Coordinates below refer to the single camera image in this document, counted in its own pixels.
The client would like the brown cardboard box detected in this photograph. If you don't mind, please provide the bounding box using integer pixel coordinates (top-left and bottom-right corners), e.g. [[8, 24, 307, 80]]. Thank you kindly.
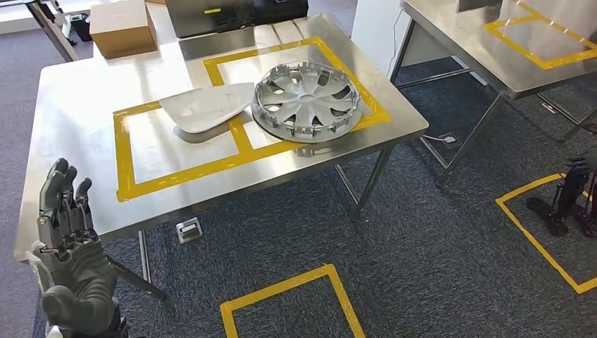
[[89, 0, 158, 60]]

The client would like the steel table leg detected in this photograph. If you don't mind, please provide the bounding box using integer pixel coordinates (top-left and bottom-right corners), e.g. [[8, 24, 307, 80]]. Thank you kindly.
[[106, 253, 168, 301]]

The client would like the black bin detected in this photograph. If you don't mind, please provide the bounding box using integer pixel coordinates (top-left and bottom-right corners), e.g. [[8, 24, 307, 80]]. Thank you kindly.
[[70, 13, 92, 43]]

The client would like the black bag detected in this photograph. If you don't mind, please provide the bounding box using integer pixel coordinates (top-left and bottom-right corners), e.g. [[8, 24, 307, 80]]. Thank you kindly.
[[251, 0, 310, 27]]

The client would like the black floor socket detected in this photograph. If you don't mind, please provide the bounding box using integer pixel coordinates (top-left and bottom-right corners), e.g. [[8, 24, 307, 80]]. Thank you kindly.
[[438, 132, 463, 150]]

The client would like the white plastic shell part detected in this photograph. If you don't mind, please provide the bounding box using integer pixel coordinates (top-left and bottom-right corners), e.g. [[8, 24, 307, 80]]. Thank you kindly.
[[159, 82, 256, 134]]

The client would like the steel workbench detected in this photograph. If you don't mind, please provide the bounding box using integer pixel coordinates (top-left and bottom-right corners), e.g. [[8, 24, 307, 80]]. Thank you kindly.
[[13, 13, 429, 285]]

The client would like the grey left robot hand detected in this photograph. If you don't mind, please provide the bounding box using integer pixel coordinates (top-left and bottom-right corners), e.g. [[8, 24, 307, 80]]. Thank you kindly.
[[31, 157, 118, 337]]

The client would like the black metal pole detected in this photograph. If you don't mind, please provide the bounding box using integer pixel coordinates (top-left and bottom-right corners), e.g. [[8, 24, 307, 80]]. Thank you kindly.
[[25, 0, 80, 63]]

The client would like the dark flat panel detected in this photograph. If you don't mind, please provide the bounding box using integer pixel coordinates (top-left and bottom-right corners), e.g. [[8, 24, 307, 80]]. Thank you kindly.
[[457, 0, 503, 13]]

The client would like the yellow bench tape marking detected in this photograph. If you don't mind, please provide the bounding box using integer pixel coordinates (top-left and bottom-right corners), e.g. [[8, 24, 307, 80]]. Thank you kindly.
[[483, 0, 597, 71]]

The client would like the grey laptop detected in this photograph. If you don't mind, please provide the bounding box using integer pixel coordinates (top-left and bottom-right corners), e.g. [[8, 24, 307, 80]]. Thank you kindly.
[[164, 0, 255, 39]]

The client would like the steel frame table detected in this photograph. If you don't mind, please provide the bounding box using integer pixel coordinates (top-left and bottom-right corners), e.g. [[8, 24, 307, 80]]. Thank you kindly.
[[389, 0, 597, 187]]

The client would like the yellow floor tape square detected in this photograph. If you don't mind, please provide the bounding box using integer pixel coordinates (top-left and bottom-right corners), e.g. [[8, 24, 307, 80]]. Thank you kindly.
[[220, 263, 366, 338], [496, 173, 597, 295]]

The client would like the silver metal wheel part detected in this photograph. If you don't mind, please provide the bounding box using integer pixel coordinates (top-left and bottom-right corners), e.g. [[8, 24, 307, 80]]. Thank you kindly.
[[251, 61, 365, 144]]

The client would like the thin grey cable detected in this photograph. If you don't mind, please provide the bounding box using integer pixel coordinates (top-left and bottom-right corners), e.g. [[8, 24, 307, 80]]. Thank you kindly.
[[386, 9, 404, 78]]

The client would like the white floor outlet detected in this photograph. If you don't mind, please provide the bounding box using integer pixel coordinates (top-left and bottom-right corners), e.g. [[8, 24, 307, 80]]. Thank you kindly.
[[175, 217, 203, 244]]

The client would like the black humanoid robot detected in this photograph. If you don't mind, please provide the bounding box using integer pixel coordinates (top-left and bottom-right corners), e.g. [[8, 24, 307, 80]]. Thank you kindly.
[[527, 149, 597, 239]]

